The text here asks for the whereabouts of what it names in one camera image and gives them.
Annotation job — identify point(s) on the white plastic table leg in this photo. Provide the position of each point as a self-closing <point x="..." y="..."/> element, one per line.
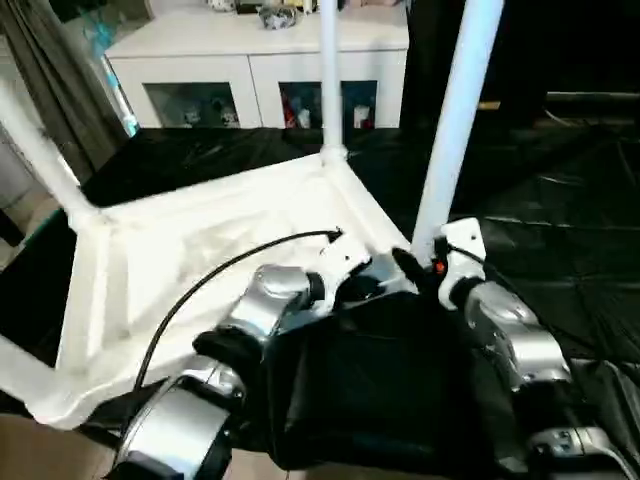
<point x="30" y="375"/>
<point x="40" y="150"/>
<point x="455" y="120"/>
<point x="330" y="80"/>

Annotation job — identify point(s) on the white upturned plastic table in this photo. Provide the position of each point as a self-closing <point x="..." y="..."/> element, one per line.
<point x="200" y="230"/>

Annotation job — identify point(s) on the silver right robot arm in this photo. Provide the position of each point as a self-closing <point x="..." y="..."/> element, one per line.
<point x="520" y="350"/>

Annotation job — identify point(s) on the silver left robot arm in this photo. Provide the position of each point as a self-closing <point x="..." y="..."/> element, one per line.
<point x="240" y="340"/>

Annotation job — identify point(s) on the black work mat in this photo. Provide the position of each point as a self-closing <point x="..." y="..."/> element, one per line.
<point x="540" y="250"/>

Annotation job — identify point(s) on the black case with yellow label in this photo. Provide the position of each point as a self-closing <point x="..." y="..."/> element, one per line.
<point x="540" y="50"/>

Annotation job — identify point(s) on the beige plush toy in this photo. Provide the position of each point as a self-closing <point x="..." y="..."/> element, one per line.
<point x="385" y="3"/>

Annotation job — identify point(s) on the white glass-door cabinet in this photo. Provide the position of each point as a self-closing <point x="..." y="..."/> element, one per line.
<point x="240" y="45"/>

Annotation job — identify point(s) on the grey crumpled object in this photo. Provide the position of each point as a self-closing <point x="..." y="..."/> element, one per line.
<point x="280" y="15"/>

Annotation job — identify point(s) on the grey curtain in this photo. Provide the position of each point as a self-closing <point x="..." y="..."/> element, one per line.
<point x="65" y="80"/>

